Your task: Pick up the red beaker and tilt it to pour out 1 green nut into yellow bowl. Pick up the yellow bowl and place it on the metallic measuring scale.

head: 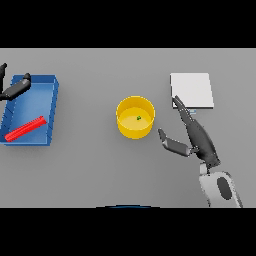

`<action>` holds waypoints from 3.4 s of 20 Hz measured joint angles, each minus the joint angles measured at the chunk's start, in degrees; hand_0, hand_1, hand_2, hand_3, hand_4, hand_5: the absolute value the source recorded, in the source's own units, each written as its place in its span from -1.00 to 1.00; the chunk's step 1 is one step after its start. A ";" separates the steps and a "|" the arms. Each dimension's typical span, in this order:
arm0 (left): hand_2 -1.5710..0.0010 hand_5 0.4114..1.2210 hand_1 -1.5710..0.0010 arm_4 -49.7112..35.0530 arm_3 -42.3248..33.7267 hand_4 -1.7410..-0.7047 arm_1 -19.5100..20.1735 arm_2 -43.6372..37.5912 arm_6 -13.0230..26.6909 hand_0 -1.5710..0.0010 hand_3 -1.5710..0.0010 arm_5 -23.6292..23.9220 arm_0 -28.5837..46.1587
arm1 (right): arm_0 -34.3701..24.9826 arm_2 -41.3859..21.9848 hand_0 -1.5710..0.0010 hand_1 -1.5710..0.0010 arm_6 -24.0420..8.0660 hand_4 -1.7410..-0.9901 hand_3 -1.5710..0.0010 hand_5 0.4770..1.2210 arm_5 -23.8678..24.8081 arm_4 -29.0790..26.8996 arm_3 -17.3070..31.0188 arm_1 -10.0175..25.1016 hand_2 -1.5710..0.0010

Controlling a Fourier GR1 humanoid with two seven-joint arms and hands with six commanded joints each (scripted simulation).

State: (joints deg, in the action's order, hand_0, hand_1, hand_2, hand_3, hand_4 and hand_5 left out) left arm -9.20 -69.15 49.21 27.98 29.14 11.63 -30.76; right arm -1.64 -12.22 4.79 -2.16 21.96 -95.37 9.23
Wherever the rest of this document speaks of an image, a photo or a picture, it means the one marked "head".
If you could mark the red beaker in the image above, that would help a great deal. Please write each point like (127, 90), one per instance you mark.
(25, 129)

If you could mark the green nut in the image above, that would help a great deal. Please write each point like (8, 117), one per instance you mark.
(139, 117)

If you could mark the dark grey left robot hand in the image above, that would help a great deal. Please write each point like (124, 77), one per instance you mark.
(15, 89)

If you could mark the pale square measuring scale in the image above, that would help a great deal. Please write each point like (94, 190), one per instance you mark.
(192, 90)

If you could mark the yellow bowl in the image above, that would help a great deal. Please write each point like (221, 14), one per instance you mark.
(135, 117)

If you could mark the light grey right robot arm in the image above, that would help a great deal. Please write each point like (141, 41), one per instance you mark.
(220, 188)

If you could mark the blue tray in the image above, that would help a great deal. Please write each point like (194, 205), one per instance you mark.
(30, 110)

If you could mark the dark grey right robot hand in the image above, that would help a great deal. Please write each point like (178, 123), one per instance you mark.
(200, 136)

